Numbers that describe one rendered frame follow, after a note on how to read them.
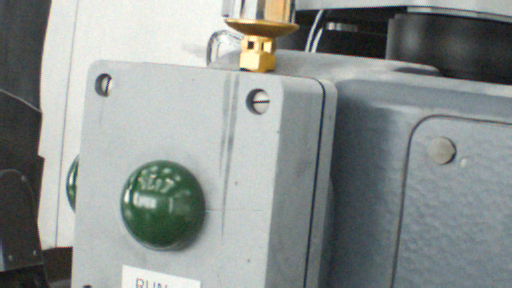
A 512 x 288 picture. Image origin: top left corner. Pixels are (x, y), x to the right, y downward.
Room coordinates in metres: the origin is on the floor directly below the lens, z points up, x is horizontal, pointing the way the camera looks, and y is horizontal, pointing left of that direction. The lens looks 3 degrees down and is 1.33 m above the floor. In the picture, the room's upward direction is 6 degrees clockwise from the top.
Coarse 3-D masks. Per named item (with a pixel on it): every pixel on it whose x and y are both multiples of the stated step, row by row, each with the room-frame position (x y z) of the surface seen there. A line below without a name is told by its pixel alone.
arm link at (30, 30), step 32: (0, 0) 0.74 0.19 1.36; (32, 0) 0.76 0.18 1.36; (0, 32) 0.73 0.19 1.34; (32, 32) 0.75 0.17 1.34; (0, 64) 0.72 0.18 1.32; (32, 64) 0.75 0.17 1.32; (0, 96) 0.71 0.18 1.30; (32, 96) 0.74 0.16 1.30; (0, 128) 0.71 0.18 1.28; (32, 128) 0.73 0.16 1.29; (0, 160) 0.70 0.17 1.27; (32, 160) 0.73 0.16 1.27; (32, 192) 0.72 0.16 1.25
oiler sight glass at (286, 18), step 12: (240, 0) 0.50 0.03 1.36; (252, 0) 0.50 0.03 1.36; (264, 0) 0.50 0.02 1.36; (276, 0) 0.50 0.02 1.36; (288, 0) 0.50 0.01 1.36; (240, 12) 0.50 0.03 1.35; (252, 12) 0.50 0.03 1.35; (264, 12) 0.50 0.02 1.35; (276, 12) 0.50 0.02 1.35; (288, 12) 0.50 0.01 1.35
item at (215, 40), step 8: (392, 8) 0.80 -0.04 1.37; (400, 8) 0.80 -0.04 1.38; (320, 16) 0.77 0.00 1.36; (320, 24) 0.77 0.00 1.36; (216, 32) 0.60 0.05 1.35; (224, 32) 0.59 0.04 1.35; (232, 32) 0.59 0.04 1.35; (312, 32) 0.77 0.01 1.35; (320, 32) 0.77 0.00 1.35; (208, 40) 0.61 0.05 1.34; (216, 40) 0.60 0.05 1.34; (224, 40) 0.59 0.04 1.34; (232, 40) 0.58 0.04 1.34; (240, 40) 0.58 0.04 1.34; (312, 40) 0.77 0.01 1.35; (208, 48) 0.61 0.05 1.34; (216, 48) 0.61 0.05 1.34; (312, 48) 0.77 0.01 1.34; (208, 56) 0.61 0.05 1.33; (216, 56) 0.62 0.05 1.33; (208, 64) 0.62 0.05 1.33
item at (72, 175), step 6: (78, 156) 0.46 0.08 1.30; (78, 162) 0.45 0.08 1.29; (72, 168) 0.45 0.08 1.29; (78, 168) 0.45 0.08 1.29; (72, 174) 0.45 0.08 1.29; (66, 180) 0.46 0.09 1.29; (72, 180) 0.45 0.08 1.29; (66, 186) 0.46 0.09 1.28; (72, 186) 0.45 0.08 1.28; (66, 192) 0.46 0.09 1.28; (72, 192) 0.45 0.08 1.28; (72, 198) 0.45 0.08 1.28; (72, 204) 0.45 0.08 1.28
